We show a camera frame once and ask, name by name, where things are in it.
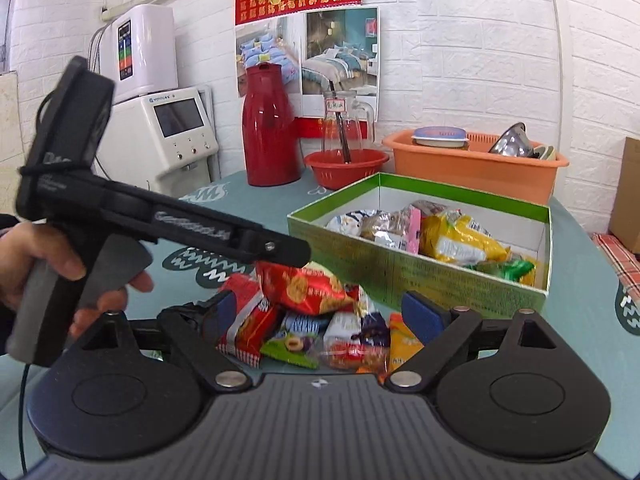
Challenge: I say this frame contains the orange snack packet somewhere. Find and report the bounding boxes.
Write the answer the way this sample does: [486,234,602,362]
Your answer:
[387,312,426,373]

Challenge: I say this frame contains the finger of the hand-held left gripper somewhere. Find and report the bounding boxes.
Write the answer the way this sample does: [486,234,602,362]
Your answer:
[234,225,312,269]

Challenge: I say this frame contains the dark red dates packet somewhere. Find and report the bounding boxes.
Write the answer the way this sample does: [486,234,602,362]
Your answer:
[412,200,448,218]

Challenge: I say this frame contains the orange plastic basket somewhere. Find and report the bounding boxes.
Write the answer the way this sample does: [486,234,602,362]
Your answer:
[382,129,570,206]

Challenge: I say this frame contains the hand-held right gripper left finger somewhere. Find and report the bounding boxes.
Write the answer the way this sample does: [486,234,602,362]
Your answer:
[75,289,252,392]

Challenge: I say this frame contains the person's left hand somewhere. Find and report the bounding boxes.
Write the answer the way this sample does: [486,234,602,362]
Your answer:
[0,221,155,340]

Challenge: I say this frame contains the clear packet with brown cake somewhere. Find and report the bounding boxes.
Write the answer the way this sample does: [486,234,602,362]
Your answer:
[360,210,416,251]

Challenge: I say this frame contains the small green snack packet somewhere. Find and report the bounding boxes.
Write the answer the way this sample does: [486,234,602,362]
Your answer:
[475,255,537,286]

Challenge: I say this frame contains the steel bowl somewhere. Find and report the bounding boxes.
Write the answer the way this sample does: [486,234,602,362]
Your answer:
[487,122,533,158]

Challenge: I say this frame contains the red plaid cloth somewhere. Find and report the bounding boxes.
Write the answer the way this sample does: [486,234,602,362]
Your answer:
[591,232,640,286]

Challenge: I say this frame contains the white wall water purifier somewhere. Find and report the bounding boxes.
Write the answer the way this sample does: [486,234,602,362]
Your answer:
[97,4,178,103]

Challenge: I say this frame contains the brown cardboard box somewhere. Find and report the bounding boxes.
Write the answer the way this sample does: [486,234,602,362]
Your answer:
[609,136,640,255]

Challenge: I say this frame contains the person's left forearm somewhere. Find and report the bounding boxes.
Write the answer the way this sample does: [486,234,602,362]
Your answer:
[0,212,22,356]

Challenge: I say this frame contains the glass pitcher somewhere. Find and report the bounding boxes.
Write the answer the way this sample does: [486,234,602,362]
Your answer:
[321,89,376,153]

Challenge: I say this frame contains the dark stirring stick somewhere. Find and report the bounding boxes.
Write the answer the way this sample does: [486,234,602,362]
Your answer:
[327,80,352,163]

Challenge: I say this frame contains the blue lid container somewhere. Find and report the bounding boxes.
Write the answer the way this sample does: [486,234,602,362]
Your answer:
[411,126,471,148]

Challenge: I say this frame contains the wall calendar poster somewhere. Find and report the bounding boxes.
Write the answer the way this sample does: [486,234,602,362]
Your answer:
[235,0,381,138]

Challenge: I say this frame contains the pink brown snack packet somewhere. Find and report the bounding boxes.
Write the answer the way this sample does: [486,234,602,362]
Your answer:
[406,207,423,256]

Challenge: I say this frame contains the red thermos jug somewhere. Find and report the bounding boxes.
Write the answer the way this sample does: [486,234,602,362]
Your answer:
[241,62,303,187]

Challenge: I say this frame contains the red plastic basin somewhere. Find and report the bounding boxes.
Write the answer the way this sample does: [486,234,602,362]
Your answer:
[303,149,390,191]

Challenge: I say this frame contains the white appliance with screen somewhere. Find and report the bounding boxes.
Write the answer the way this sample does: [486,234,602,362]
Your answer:
[95,86,220,196]

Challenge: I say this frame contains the white blue print snack packet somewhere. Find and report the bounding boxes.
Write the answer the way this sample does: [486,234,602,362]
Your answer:
[326,209,383,237]

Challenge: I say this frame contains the green cardboard box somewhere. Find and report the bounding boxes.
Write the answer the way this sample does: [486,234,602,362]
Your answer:
[286,172,552,318]

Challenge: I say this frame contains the red biscuit packet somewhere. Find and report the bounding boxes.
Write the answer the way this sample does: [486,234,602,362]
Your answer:
[256,260,360,317]

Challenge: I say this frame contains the large yellow snack packet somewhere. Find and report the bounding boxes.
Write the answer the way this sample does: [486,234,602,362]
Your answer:
[419,211,512,267]

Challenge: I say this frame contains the white wall conduit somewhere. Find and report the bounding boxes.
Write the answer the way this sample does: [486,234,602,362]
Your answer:
[545,0,568,201]

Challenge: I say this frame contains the black cable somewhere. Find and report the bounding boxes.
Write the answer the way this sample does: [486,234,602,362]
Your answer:
[19,362,32,479]

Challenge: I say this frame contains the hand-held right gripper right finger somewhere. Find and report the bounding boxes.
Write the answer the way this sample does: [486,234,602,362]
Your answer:
[385,290,559,394]

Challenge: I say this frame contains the green purple small packet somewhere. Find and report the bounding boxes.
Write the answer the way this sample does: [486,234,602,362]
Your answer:
[260,335,322,370]

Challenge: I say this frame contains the dark blue snack packet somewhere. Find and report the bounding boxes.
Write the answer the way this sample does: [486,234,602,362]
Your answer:
[359,312,392,350]

